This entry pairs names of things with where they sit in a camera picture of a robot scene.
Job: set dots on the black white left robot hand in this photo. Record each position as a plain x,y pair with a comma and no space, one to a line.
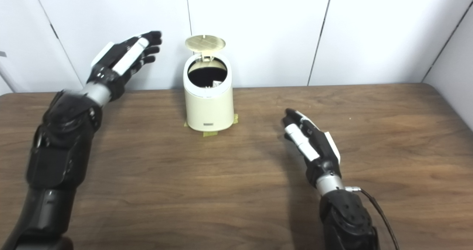
118,65

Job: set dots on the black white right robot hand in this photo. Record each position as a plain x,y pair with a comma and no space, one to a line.
314,146

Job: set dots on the cream round bin lid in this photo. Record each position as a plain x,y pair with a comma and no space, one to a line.
205,43

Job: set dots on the cream-colored round bin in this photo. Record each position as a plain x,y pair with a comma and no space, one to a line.
208,107

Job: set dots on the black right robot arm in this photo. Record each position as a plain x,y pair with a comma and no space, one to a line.
347,220

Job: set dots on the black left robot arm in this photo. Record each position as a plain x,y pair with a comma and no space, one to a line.
59,157

